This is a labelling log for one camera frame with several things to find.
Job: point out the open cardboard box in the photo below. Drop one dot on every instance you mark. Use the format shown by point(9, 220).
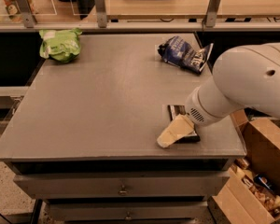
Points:
point(235, 204)

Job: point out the middle metal bracket post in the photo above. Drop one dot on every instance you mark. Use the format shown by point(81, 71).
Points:
point(101, 13)

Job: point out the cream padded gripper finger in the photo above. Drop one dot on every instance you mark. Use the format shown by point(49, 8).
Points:
point(177, 129)

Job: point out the lower grey drawer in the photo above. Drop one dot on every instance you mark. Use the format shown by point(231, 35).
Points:
point(125, 211)

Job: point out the left metal bracket post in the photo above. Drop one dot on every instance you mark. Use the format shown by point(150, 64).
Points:
point(27, 16)

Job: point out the snack packets in box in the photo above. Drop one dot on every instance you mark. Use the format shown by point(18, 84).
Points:
point(259, 186)

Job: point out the upper grey drawer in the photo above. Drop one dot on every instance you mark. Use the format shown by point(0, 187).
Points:
point(122, 184)

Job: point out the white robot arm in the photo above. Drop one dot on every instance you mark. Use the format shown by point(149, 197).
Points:
point(244, 76)

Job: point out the green chip bag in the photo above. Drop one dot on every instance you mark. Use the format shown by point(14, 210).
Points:
point(60, 45)

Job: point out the black rxbar chocolate bar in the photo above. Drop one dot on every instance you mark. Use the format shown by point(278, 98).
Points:
point(174, 111)

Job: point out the blue chip bag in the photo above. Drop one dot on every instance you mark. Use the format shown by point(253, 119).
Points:
point(178, 52)

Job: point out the grey drawer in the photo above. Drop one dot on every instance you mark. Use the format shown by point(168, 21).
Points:
point(122, 184)
point(125, 211)

